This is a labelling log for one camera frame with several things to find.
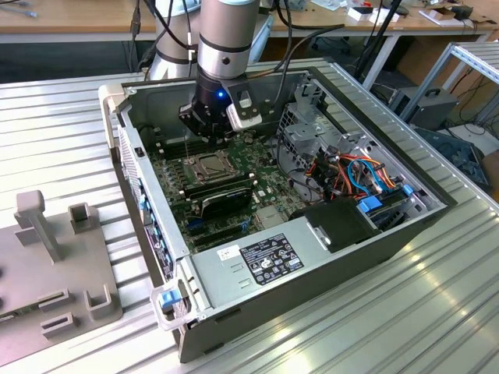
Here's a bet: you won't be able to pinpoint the CPU with silver lid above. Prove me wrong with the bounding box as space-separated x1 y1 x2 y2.
199 156 229 178

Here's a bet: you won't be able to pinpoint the RAM slot white latches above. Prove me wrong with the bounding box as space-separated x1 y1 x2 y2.
158 141 211 154
156 136 210 146
178 173 254 195

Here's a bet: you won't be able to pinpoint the green motherboard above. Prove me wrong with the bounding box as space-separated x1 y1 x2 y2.
147 130 327 254

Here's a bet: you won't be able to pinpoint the metal drive cage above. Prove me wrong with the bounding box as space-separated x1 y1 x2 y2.
277 101 377 172

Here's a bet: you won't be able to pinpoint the black graphics card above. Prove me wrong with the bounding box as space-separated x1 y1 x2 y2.
190 185 253 220

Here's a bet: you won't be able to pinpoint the silver chipset heatsink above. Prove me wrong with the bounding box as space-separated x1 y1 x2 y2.
255 206 285 229

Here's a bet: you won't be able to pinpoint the black chair base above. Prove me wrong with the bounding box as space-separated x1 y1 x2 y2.
310 37 352 56

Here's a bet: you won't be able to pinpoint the black expansion slot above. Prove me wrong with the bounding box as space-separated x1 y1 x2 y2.
194 233 235 252
191 224 242 242

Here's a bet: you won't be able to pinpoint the white cardboard box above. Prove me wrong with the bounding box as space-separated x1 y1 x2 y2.
346 6 374 23

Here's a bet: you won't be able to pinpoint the black fan shroud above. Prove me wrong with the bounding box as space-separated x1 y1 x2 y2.
290 196 382 254

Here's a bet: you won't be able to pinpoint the white desk leg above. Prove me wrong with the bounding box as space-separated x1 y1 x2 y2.
362 34 402 91

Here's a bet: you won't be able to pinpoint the silver power supply unit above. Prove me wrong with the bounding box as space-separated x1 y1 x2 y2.
189 217 332 312

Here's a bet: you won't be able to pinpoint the black stand pole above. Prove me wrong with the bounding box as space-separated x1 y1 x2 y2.
352 0 405 85

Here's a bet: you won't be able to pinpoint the blue disk carrier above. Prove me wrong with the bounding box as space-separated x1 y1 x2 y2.
356 196 386 214

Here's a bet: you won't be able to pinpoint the blue case latch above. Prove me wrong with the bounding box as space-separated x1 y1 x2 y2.
161 291 181 312

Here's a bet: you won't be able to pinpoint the grey PC case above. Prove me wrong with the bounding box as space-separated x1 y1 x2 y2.
97 65 459 365

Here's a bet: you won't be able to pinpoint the wooden desk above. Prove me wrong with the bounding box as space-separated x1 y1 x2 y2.
0 0 499 44

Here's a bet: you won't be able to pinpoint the grey parts rack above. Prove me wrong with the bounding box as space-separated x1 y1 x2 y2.
0 189 126 348

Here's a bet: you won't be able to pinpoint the open cardboard box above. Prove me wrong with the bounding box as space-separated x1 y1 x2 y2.
419 3 455 27

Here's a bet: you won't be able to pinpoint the dark blue crate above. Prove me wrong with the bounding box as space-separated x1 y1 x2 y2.
412 126 488 192

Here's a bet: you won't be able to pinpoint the green RAM stick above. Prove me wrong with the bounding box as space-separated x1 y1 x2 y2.
0 303 42 324

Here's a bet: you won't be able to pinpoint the brown cardboard box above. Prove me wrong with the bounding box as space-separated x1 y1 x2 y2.
481 150 499 192

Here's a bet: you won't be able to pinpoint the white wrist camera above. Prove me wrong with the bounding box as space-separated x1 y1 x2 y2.
225 101 264 132

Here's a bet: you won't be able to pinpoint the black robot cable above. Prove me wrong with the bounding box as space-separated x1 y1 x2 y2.
268 0 346 114

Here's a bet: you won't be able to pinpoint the blue data wire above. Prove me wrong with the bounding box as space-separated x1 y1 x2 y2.
345 158 383 196

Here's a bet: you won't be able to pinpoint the orange wire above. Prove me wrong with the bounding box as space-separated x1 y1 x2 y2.
327 153 397 192

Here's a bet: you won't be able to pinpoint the grey case with handle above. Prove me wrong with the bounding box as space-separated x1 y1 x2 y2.
389 86 460 130

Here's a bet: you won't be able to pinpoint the clear plastic case handle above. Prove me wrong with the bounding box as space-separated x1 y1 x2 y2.
150 277 199 332

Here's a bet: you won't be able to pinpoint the aluminium profile frame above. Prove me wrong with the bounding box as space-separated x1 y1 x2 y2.
401 41 499 125

